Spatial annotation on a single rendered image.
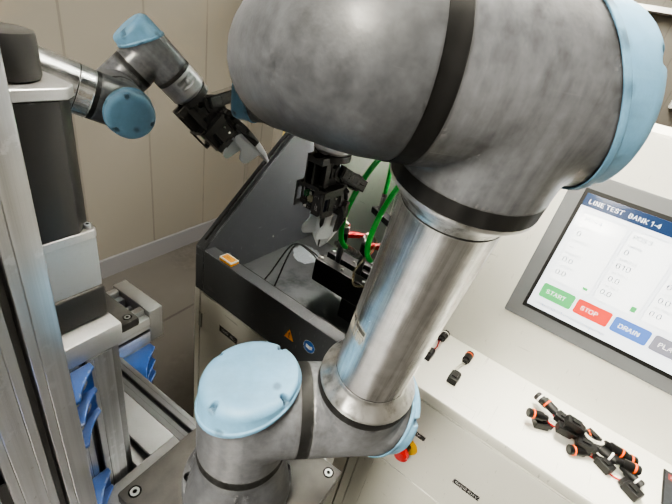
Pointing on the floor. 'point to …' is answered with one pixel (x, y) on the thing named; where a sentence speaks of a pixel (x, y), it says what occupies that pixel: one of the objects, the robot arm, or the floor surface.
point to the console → (630, 412)
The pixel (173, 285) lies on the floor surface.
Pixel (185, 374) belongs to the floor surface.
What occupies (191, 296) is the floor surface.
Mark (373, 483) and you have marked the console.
